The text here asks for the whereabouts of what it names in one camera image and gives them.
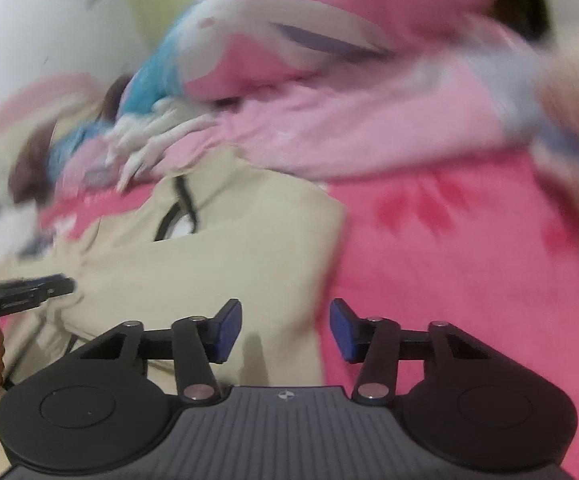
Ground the crumpled white cloth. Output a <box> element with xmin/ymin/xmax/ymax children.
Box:
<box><xmin>104</xmin><ymin>98</ymin><xmax>216</xmax><ymax>192</ymax></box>

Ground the light blue crumpled garment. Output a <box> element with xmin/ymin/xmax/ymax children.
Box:
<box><xmin>46</xmin><ymin>120</ymin><xmax>112</xmax><ymax>184</ymax></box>

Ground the light pink quilt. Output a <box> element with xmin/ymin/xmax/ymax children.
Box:
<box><xmin>58</xmin><ymin>19</ymin><xmax>551</xmax><ymax>191</ymax></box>

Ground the white folded garment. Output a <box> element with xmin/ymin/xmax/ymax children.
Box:
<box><xmin>0</xmin><ymin>203</ymin><xmax>40</xmax><ymax>263</ymax></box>

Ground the dark brown garment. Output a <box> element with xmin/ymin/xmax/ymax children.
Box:
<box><xmin>7</xmin><ymin>74</ymin><xmax>131</xmax><ymax>204</ymax></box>

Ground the beige zip hoodie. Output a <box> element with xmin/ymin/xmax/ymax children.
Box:
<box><xmin>0</xmin><ymin>148</ymin><xmax>345</xmax><ymax>478</ymax></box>

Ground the large pink blue cartoon pillow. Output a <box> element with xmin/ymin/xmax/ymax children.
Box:
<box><xmin>120</xmin><ymin>0</ymin><xmax>495</xmax><ymax>114</ymax></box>

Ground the pink magenta floral bed blanket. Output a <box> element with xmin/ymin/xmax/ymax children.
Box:
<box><xmin>38</xmin><ymin>148</ymin><xmax>579</xmax><ymax>480</ymax></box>

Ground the brown wooden door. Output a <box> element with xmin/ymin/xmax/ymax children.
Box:
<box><xmin>489</xmin><ymin>0</ymin><xmax>552</xmax><ymax>41</ymax></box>

